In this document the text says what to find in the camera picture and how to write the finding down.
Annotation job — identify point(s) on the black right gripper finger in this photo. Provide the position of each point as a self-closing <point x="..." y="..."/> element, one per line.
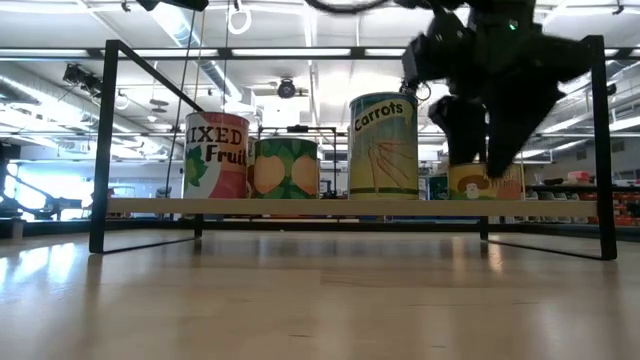
<point x="515" y="120"/>
<point x="465" y="135"/>

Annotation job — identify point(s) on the mushroom can yellow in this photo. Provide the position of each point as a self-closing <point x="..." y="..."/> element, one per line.
<point x="470" y="189"/>

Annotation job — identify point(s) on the carrots can yellow teal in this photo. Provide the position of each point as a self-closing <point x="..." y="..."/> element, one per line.
<point x="382" y="150"/>

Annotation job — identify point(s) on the peaches can green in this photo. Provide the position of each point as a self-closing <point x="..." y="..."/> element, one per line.
<point x="285" y="170"/>

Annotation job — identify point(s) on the mixed fruit can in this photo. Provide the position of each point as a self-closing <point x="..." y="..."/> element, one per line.
<point x="215" y="160"/>

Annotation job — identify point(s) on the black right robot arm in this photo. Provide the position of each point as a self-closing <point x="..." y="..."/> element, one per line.
<point x="495" y="12"/>

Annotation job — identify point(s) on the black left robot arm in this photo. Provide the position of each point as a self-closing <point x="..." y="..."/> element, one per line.
<point x="175" y="4"/>

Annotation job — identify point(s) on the wooden shelf board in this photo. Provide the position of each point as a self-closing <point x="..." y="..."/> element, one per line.
<point x="350" y="207"/>

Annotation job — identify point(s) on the background shelf red bins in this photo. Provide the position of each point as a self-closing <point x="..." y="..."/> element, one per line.
<point x="627" y="197"/>

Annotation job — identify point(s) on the black beam with light strips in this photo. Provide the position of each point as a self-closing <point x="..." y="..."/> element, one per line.
<point x="357" y="52"/>

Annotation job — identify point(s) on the round black ceiling device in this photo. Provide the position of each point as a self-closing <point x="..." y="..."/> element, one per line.
<point x="286" y="89"/>

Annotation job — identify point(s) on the background robot workstation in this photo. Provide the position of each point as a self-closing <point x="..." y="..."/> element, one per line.
<point x="65" y="203"/>

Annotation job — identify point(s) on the black ceiling camera with loop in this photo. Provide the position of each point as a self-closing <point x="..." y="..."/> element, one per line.
<point x="409" y="88"/>

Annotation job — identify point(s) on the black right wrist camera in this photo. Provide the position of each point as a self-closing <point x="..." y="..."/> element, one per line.
<point x="425" y="55"/>

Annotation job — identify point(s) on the black aluminium table frame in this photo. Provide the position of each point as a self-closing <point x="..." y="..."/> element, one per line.
<point x="300" y="226"/>

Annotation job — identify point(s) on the silver ventilation duct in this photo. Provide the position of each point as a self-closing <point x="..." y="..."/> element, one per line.
<point x="30" y="90"/>
<point x="175" y="30"/>

